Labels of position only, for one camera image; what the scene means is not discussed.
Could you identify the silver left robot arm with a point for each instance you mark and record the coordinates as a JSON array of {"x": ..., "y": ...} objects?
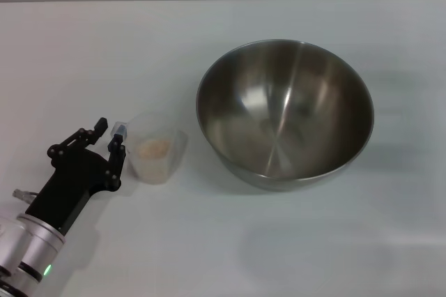
[{"x": 24, "y": 251}]

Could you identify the clear plastic measuring cup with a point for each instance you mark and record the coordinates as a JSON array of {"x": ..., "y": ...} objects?
[{"x": 157, "y": 164}]

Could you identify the white rice grains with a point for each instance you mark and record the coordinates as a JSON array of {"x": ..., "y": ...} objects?
[{"x": 153, "y": 147}]

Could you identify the stainless steel mixing bowl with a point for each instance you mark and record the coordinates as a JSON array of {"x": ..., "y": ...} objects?
[{"x": 278, "y": 119}]

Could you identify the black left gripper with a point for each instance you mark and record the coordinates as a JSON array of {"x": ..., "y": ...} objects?
[{"x": 76, "y": 185}]

